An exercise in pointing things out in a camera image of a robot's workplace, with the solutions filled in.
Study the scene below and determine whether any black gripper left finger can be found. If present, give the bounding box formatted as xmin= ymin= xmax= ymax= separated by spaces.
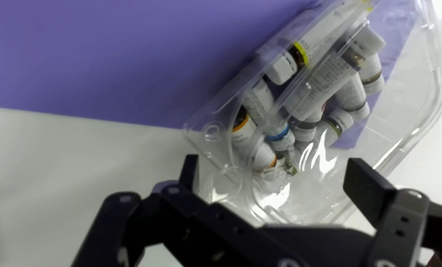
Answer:
xmin=71 ymin=153 xmax=306 ymax=267

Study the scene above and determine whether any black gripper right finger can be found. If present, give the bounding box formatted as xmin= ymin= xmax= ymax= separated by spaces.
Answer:
xmin=342 ymin=158 xmax=442 ymax=267

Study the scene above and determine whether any white tube printed label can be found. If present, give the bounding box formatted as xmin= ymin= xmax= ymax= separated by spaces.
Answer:
xmin=277 ymin=27 xmax=388 ymax=124

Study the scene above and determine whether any purple mat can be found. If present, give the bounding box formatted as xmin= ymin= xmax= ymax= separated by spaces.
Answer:
xmin=0 ymin=0 xmax=419 ymax=149

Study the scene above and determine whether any white tube orange band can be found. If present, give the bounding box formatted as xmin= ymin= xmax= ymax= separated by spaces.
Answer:
xmin=229 ymin=107 xmax=277 ymax=173

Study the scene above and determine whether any clear plastic bag with items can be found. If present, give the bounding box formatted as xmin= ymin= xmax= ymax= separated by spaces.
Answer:
xmin=182 ymin=0 xmax=442 ymax=229

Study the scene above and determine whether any white tube green band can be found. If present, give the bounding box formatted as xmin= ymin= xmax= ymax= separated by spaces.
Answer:
xmin=315 ymin=109 xmax=355 ymax=149

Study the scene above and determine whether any white tube blue band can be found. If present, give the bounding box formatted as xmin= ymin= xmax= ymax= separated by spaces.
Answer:
xmin=244 ymin=81 xmax=298 ymax=155

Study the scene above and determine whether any white tube brown band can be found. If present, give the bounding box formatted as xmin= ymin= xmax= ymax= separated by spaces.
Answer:
xmin=329 ymin=76 xmax=372 ymax=124
xmin=351 ymin=50 xmax=387 ymax=97

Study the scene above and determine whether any white tube grey band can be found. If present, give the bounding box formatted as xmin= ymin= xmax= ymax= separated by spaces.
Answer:
xmin=289 ymin=106 xmax=326 ymax=146

